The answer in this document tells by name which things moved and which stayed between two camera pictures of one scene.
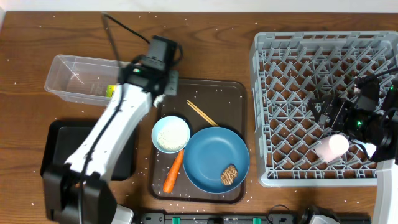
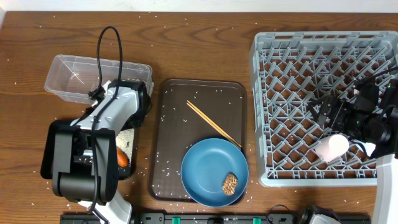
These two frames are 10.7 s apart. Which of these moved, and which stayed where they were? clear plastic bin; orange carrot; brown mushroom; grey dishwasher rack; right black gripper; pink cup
Moved: brown mushroom; orange carrot
Stayed: right black gripper; clear plastic bin; grey dishwasher rack; pink cup
